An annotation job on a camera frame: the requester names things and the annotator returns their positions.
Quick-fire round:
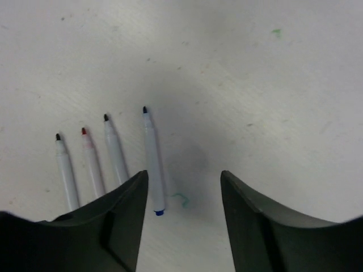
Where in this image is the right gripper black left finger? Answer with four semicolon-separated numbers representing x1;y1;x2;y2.
1;171;148;271

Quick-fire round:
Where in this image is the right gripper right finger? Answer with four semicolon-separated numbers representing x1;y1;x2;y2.
221;171;362;271

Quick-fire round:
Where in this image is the black capped pen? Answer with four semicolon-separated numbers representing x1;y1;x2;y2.
55;133;79;211
104;113;129;185

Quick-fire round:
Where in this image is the blue pen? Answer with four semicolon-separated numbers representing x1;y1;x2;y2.
142;106;166;216

